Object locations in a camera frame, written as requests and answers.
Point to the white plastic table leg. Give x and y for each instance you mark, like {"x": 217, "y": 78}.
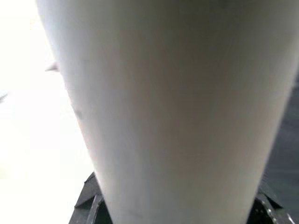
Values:
{"x": 163, "y": 105}

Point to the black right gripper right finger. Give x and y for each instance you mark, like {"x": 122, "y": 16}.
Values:
{"x": 268, "y": 210}

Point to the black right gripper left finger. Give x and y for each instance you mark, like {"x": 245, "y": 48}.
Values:
{"x": 88, "y": 205}

